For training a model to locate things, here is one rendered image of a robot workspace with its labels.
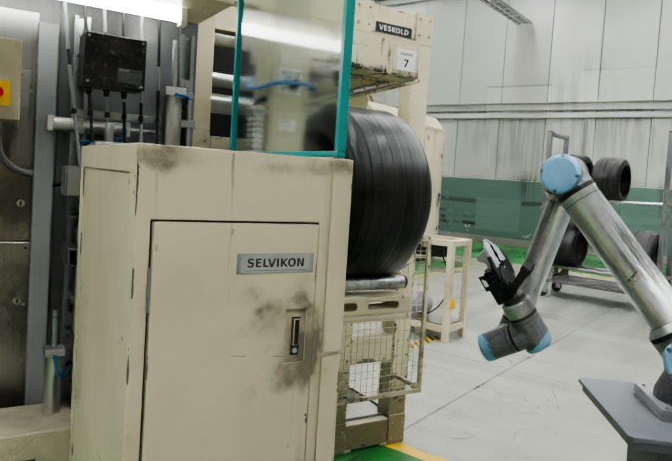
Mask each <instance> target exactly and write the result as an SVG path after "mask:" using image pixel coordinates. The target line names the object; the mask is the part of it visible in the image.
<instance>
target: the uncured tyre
mask: <svg viewBox="0 0 672 461"><path fill-rule="evenodd" d="M342 152H345V159H350V160H353V175H352V190H351V206H350V221H349V236H348V251H347V267H346V277H357V276H385V275H391V274H393V273H395V272H397V271H398V270H400V269H401V268H402V267H403V266H404V265H405V264H406V263H407V262H408V261H409V260H410V258H411V257H412V255H413V254H414V252H415V250H416V249H417V247H418V245H419V243H420V242H421V240H422V238H423V235H424V233H425V230H426V227H427V224H428V220H429V216H430V211H431V202H432V181H431V173H430V168H429V164H428V160H427V157H426V154H425V152H424V150H423V147H422V145H421V143H420V141H419V139H418V137H417V135H416V134H415V132H414V131H413V129H412V128H411V127H410V126H409V125H408V124H407V123H406V122H405V121H404V120H403V119H401V118H399V117H397V116H395V115H393V114H391V113H389V112H386V111H380V110H373V109H366V108H358V107H351V106H349V108H348V123H347V138H346V151H342Z"/></svg>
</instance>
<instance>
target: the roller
mask: <svg viewBox="0 0 672 461"><path fill-rule="evenodd" d="M407 284H408V280H407V278H406V276H405V275H385V276H357V277H346V282H345V291H362V290H382V289H402V288H406V286H407Z"/></svg>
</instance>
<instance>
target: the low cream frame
mask: <svg viewBox="0 0 672 461"><path fill-rule="evenodd" d="M423 236H431V237H432V246H431V256H435V257H442V258H443V260H444V263H445V267H446V275H445V289H444V298H443V300H442V301H441V303H440V304H439V305H438V306H437V307H436V308H434V309H433V310H431V309H432V306H433V300H432V298H431V296H430V295H429V294H428V301H427V315H426V328H425V329H429V330H433V331H438V332H441V342H442V343H448V342H449V332H452V331H455V330H457V329H458V334H457V335H458V336H461V337H463V336H465V329H466V316H467V303H468V290H469V277H470V264H471V250H472V239H464V238H456V237H448V236H439V235H431V234H424V235H423ZM459 246H464V255H463V268H462V281H461V294H460V308H459V319H456V318H451V310H454V309H455V305H456V298H453V299H452V290H453V277H454V264H455V250H456V247H459ZM420 250H421V255H426V247H423V246H421V244H419V245H418V247H417V249H416V254H420ZM444 257H447V262H445V259H444ZM418 298H421V299H418V301H417V299H413V300H412V305H416V306H417V311H422V305H421V304H422V300H423V292H418ZM443 301H444V302H443ZM442 302H443V315H442V316H441V315H437V314H432V313H431V312H433V311H434V310H436V309H437V308H438V307H439V306H440V305H441V304H442ZM416 306H412V310H411V312H412V313H411V325H415V320H416V325H417V326H416V327H421V325H420V324H421V319H413V318H421V314H422V312H417V315H416ZM430 310H431V311H430Z"/></svg>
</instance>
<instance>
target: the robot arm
mask: <svg viewBox="0 0 672 461"><path fill-rule="evenodd" d="M540 180H541V183H542V184H543V186H544V187H545V189H546V191H545V193H546V195H547V197H548V200H547V202H546V205H545V208H544V210H543V213H542V216H541V218H540V221H539V223H538V226H537V229H536V231H535V234H534V236H533V239H532V242H531V244H530V247H529V249H528V252H527V255H526V257H525V260H524V262H523V265H522V266H521V268H520V271H519V273H518V274H517V276H516V277H515V272H514V269H513V267H512V264H511V263H510V261H509V259H508V257H507V256H506V254H505V253H504V252H503V251H502V250H501V249H500V248H498V247H497V246H496V245H495V244H493V243H492V242H490V241H489V240H487V239H483V240H482V243H483V248H484V250H482V251H481V253H480V254H479V255H477V257H476V259H477V261H478V262H482V263H485V264H486V265H487V267H488V268H487V269H486V270H485V273H484V276H481V277H478V278H479V280H480V281H481V283H482V285H483V287H484V288H485V290H486V292H488V291H490V292H491V294H492V296H493V297H494V299H495V301H496V302H497V304H498V305H501V304H503V306H502V309H503V311H504V313H503V315H502V318H501V320H500V323H499V325H498V326H497V327H496V328H494V329H492V330H490V331H488V332H485V333H482V334H480V335H479V336H478V345H479V348H480V351H481V353H482V355H483V356H484V358H485V359H486V360H488V361H496V360H497V359H499V358H502V357H505V356H508V355H511V354H514V353H517V352H520V351H523V350H526V352H528V353H529V354H533V353H537V352H540V351H542V350H543V349H545V348H546V347H547V346H548V345H549V344H550V343H551V340H552V335H551V333H550V332H549V328H548V327H547V326H546V324H545V323H544V321H543V319H542V317H541V316H540V314H539V312H538V311H537V309H536V304H537V302H538V299H539V296H540V294H541V291H542V289H543V286H544V284H545V281H546V279H547V276H548V274H549V271H550V269H551V266H552V263H553V261H554V258H555V256H556V253H557V251H558V248H559V246H560V243H561V241H562V238H563V236H564V233H565V230H566V228H567V225H568V223H569V220H570V218H571V219H572V220H573V221H574V223H575V224H576V226H577V227H578V228H579V230H580V231H581V233H582V234H583V235H584V237H585V238H586V240H587V241H588V242H589V244H590V245H591V247H592V248H593V249H594V251H595V252H596V254H597V255H598V256H599V258H600V259H601V261H602V262H603V263H604V265H605V266H606V268H607V269H608V270H609V272H610V273H611V275H612V276H613V277H614V279H615V280H616V282H617V283H618V284H619V286H620V287H621V289H622V290H623V291H624V293H625V294H626V296H627V297H628V298H629V300H630V301H631V302H632V304H633V305H634V307H635V308H636V309H637V311H638V312H639V314H640V315H641V316H642V318H643V319H644V321H645V322H646V323H647V325H648V326H649V328H650V334H649V340H650V342H651V343H652V344H653V346H654V347H655V349H656V350H657V351H658V353H659V354H660V356H661V357H662V358H663V364H664V370H663V372H662V374H661V375H660V377H659V378H658V380H657V381H656V383H655V384H654V387H653V395H654V396H655V397H656V398H657V399H658V400H660V401H662V402H664V403H666V404H668V405H670V406H672V287H671V286H670V284H669V283H668V281H667V280H666V279H665V277H664V276H663V275H662V273H661V272H660V271H659V269H658V268H657V267H656V265H655V264H654V263H653V261H652V260H651V259H650V257H649V256H648V255H647V253H646V252H645V251H644V249H643V248H642V247H641V245H640V244H639V242H638V241H637V240H636V238H635V237H634V236H633V234H632V233H631V232H630V230H629V229H628V228H627V226H626V225H625V224H624V222H623V221H622V220H621V218H620V217H619V216H618V214H617V213H616V212H615V210H614V209H613V208H612V206H611V205H610V204H609V202H608V201H607V199H606V198H605V197H604V195H603V194H602V193H601V191H600V190H599V189H598V187H597V186H596V183H595V182H594V180H593V179H592V178H591V176H590V175H589V170H588V167H587V165H586V164H585V162H584V161H583V160H581V159H580V158H578V157H575V156H571V155H569V154H557V155H554V156H552V157H550V158H548V159H547V160H546V161H545V162H544V164H543V165H542V167H541V170H540ZM499 262H500V263H501V264H499ZM482 280H484V281H485V280H486V282H487V284H488V285H489V286H488V287H485V285H484V284H483V282H482Z"/></svg>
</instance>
